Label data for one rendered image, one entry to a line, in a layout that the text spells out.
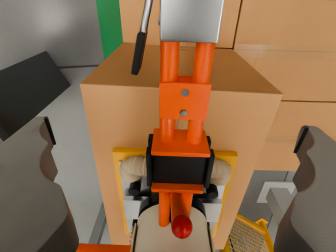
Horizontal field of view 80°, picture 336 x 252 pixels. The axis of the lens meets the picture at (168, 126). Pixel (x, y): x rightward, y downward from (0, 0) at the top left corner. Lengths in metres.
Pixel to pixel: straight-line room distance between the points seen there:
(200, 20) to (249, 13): 0.59
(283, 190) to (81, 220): 2.12
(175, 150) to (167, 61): 0.12
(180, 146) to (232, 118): 0.19
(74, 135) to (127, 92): 1.41
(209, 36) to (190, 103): 0.08
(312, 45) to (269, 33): 0.17
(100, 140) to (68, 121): 1.26
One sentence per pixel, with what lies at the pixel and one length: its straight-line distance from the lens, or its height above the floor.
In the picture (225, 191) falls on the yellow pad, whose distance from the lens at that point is 0.57.
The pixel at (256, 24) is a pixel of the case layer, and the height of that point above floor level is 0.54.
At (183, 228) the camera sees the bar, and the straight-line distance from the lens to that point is 0.23.
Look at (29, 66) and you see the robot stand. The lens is 1.38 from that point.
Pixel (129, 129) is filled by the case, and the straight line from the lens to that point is 0.45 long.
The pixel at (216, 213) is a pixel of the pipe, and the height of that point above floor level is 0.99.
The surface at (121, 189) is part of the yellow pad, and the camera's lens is 0.57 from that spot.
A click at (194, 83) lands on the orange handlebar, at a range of 0.25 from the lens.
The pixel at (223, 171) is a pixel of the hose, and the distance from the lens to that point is 0.43.
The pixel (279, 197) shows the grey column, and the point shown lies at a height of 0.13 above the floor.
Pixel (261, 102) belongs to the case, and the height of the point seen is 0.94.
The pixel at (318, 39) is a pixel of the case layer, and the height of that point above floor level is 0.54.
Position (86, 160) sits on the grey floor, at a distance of 1.93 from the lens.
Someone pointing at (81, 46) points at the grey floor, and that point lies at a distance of 1.45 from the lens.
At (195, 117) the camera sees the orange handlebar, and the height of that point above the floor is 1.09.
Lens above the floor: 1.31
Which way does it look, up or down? 57 degrees down
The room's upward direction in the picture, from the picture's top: 178 degrees counter-clockwise
